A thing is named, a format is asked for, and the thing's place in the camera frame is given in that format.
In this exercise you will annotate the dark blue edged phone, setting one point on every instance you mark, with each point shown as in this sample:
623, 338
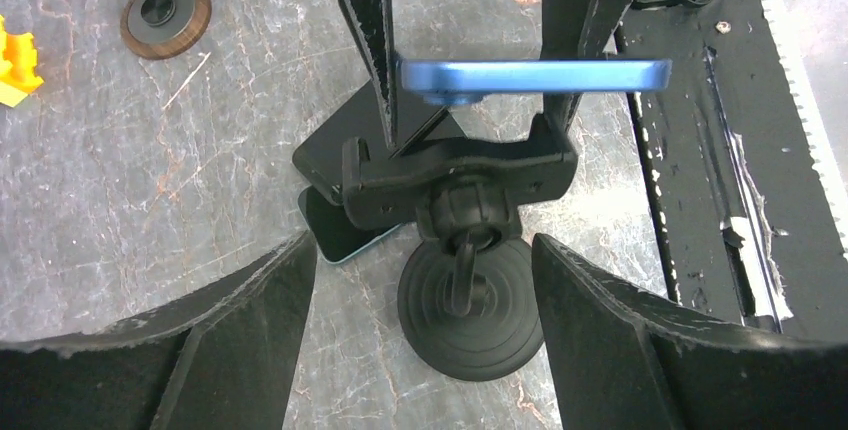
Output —
468, 82

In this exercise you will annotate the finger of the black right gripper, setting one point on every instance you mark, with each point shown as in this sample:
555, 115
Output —
590, 23
370, 23

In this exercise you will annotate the black phone stand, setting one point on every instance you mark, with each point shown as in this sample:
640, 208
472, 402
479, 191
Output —
465, 298

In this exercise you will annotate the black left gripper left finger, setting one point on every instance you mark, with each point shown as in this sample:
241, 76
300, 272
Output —
221, 357

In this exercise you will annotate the black flat phone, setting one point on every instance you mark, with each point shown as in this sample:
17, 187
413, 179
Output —
338, 239

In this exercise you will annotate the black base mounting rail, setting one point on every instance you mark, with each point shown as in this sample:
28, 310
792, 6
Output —
745, 231

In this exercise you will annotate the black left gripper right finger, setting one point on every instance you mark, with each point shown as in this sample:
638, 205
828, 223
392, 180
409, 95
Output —
622, 357

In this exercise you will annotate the yellow orange toy block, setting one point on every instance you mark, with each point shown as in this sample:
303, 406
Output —
19, 60

